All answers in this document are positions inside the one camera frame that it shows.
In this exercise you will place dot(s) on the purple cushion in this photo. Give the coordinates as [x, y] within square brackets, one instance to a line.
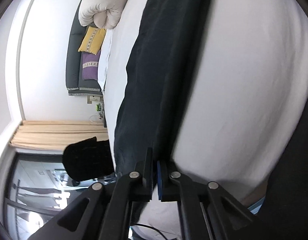
[90, 64]

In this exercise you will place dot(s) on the beige curtain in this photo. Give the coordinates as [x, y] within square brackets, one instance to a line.
[55, 135]

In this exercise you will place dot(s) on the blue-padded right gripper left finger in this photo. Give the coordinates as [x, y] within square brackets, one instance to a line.
[103, 211]

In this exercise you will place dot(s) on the dark grey headboard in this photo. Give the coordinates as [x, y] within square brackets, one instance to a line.
[75, 84]

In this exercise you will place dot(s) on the black hanging garment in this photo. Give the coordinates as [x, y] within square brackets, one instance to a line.
[88, 159]

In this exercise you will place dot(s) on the white bed mattress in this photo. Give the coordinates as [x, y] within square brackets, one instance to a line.
[245, 123]

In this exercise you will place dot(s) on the rolled beige duvet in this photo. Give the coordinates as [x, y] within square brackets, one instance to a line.
[105, 14]

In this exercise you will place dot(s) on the white pillow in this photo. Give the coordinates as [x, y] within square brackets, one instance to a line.
[104, 58]

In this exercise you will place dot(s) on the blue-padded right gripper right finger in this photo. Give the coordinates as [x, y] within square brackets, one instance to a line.
[207, 211]

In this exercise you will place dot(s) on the black denim pants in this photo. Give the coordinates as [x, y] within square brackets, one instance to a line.
[159, 75]

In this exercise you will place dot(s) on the yellow cushion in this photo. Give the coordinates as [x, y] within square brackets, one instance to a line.
[92, 40]

